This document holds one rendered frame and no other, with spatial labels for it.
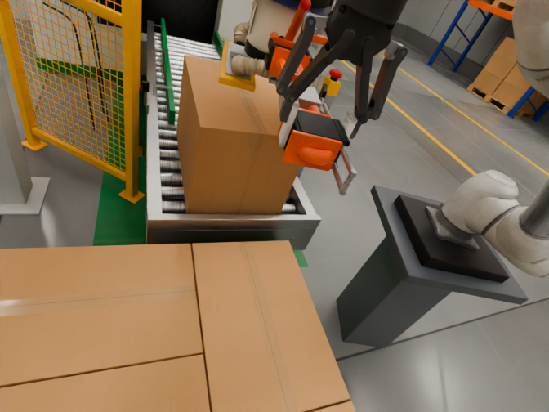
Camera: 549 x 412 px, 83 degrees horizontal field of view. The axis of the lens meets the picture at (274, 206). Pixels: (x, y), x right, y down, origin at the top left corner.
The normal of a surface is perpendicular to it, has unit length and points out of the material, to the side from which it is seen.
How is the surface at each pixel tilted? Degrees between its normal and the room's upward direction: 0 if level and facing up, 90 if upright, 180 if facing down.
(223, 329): 0
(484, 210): 81
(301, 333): 0
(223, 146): 90
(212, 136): 90
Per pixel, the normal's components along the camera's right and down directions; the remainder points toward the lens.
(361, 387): 0.29, -0.72
